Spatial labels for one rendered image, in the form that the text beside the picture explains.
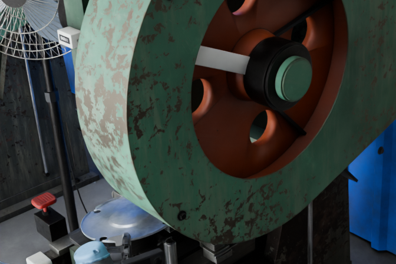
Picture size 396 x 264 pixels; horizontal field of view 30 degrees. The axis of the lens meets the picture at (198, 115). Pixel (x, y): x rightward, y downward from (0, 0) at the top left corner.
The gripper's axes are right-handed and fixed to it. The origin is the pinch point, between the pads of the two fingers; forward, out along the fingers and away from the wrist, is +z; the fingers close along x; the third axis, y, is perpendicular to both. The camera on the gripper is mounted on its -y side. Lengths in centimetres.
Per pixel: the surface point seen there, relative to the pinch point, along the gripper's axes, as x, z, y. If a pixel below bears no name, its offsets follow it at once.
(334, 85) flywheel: -39, -1, -56
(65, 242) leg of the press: 14.0, 25.8, 22.3
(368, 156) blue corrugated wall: 27, 100, -93
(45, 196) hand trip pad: 1.3, 33.3, 27.9
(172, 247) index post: 2.8, -2.6, -11.7
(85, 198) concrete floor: 65, 161, 36
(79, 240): 2.3, 5.2, 14.3
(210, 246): 6.3, 2.3, -21.9
